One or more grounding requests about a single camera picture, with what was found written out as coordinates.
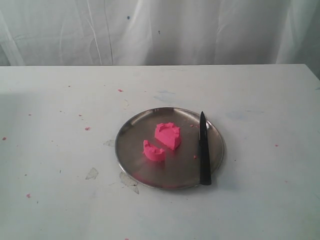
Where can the small pink clay piece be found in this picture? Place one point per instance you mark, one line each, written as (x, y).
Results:
(153, 153)

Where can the black knife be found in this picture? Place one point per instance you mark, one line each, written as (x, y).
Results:
(205, 178)

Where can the round stainless steel plate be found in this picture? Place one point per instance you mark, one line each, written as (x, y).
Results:
(181, 167)

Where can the white backdrop curtain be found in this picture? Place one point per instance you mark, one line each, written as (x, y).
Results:
(159, 32)

